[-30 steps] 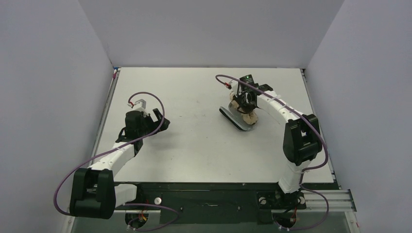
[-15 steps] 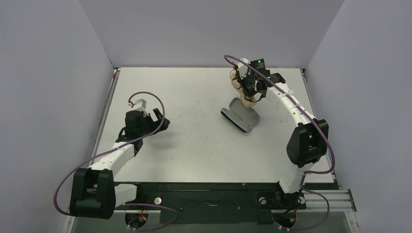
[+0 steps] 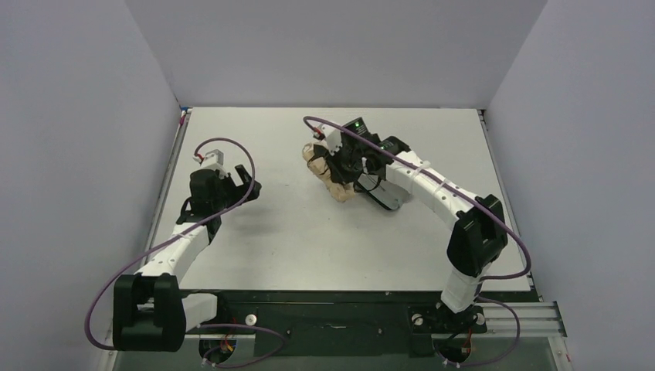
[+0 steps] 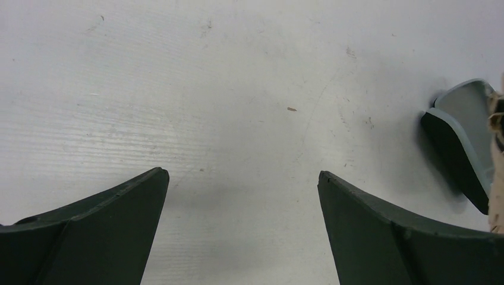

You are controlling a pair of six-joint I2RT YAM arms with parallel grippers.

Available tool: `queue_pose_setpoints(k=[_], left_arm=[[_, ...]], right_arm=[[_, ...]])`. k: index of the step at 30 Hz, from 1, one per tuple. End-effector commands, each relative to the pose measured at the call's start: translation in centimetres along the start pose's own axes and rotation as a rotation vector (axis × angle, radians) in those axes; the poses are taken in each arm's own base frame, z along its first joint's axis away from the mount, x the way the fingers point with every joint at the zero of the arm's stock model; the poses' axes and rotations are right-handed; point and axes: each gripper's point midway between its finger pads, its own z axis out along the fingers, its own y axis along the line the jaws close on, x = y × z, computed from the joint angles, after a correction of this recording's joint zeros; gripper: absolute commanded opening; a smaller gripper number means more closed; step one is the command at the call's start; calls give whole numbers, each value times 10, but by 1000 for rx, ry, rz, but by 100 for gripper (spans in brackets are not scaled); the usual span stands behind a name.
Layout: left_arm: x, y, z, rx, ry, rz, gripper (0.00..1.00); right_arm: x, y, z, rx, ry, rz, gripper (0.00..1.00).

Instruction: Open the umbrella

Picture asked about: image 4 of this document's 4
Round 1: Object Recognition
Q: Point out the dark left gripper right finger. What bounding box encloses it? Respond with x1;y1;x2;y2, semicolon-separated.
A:
317;171;503;284

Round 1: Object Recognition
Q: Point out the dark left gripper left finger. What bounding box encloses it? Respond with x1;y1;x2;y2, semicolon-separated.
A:
1;167;169;284

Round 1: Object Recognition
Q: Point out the beige folding umbrella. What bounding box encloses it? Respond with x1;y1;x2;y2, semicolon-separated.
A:
488;76;503;235

